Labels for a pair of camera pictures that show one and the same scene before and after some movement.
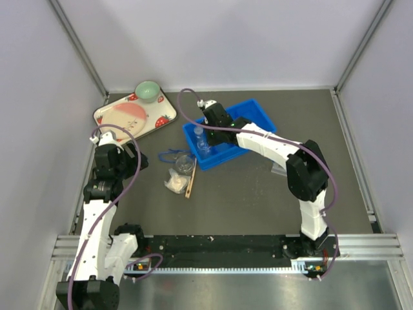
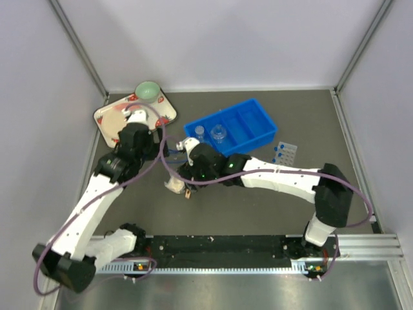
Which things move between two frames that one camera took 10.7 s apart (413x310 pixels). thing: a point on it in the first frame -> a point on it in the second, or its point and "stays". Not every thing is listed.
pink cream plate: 128,117 stays
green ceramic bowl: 147,91 stays
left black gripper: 133,161 -> 154,146
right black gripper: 213,142 -> 189,172
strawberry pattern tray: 160,112 stays
